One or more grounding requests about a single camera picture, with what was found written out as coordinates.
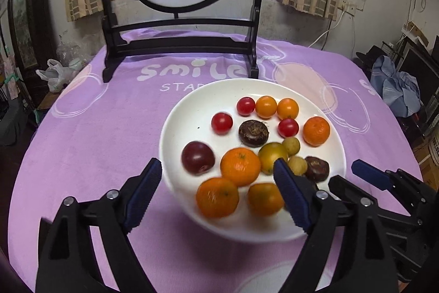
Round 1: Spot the white oval plate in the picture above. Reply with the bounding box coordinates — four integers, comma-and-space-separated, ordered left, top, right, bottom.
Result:
159, 79, 346, 243

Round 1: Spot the red cherry tomato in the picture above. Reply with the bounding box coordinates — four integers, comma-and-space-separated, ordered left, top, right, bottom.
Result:
277, 118, 300, 138
211, 112, 234, 135
236, 97, 255, 116

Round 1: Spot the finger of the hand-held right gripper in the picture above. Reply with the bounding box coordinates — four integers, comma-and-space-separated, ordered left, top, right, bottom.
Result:
328, 175, 379, 211
351, 159, 398, 191

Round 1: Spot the small yellow-brown fruit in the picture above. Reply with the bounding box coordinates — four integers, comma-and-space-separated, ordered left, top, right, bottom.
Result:
282, 137, 301, 157
287, 156, 308, 176

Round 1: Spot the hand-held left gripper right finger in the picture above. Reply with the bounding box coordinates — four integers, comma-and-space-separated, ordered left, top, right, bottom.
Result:
272, 157, 400, 293

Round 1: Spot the black framed decorative screen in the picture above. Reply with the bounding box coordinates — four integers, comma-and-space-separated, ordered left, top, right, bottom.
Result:
99, 0, 270, 83

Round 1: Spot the white wall cable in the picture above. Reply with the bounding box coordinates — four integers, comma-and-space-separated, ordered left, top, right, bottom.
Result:
309, 10, 354, 60

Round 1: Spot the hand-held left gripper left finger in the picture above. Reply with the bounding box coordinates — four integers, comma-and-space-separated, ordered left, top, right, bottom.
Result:
35, 157, 163, 293

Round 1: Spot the cardboard box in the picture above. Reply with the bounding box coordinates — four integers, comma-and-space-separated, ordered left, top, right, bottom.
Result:
413, 137, 439, 178

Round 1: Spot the smooth orange kumquat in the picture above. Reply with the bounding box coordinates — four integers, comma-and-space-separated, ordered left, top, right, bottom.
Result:
255, 96, 278, 119
277, 97, 300, 120
247, 182, 285, 216

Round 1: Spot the orange mandarin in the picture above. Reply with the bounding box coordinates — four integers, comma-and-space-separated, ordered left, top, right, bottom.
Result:
195, 177, 240, 219
220, 147, 262, 187
303, 116, 331, 147

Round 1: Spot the white plastic bag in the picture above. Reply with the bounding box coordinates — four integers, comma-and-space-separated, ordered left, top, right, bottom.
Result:
36, 59, 81, 91

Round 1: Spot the dark water chestnut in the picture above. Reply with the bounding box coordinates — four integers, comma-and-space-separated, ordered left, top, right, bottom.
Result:
304, 156, 330, 183

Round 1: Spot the blue crumpled clothing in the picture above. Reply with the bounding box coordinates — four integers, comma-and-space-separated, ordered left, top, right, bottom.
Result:
372, 56, 422, 118

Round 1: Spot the large brown water chestnut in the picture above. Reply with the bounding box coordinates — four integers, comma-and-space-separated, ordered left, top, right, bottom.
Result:
239, 120, 269, 147

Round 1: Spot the purple printed tablecloth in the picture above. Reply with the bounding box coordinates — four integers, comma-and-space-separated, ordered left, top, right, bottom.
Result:
7, 29, 426, 293

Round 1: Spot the dark red plum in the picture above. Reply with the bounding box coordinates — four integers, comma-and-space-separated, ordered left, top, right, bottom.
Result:
181, 141, 216, 176

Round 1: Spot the dark wooden cabinet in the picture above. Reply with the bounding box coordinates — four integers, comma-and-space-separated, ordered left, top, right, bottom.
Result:
7, 0, 52, 74

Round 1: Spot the black monitor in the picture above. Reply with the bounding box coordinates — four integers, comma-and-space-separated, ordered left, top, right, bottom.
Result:
398, 39, 439, 115

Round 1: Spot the greenish yellow citrus fruit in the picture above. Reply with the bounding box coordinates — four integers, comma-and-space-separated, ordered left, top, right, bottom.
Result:
258, 142, 289, 175

